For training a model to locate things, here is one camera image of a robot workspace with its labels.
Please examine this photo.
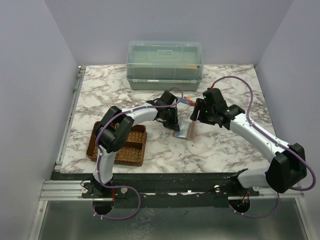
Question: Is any black metal base rail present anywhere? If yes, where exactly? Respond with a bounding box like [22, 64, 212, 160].
[51, 171, 266, 208]

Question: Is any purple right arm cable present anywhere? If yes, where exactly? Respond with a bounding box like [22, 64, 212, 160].
[211, 76, 316, 219]

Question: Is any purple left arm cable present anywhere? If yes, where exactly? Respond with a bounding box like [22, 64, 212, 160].
[92, 87, 185, 221]

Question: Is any tan leather card holder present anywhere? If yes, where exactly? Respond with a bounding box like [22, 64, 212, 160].
[172, 120, 195, 140]

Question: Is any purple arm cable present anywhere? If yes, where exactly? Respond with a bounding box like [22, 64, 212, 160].
[92, 87, 185, 221]
[211, 76, 316, 219]

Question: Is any clear green plastic storage box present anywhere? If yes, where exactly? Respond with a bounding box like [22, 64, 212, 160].
[126, 41, 204, 91]

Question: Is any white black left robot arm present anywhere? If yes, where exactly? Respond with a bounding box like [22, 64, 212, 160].
[93, 90, 182, 198]

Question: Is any orange grey small screwdriver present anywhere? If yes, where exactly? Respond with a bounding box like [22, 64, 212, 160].
[184, 97, 196, 106]

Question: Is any aluminium extrusion rail left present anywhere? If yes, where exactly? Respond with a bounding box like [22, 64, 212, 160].
[39, 180, 84, 201]

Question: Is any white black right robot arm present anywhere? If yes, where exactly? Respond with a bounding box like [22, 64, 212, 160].
[190, 88, 307, 196]

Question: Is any brown woven divided tray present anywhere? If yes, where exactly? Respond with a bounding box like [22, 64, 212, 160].
[85, 121, 148, 168]

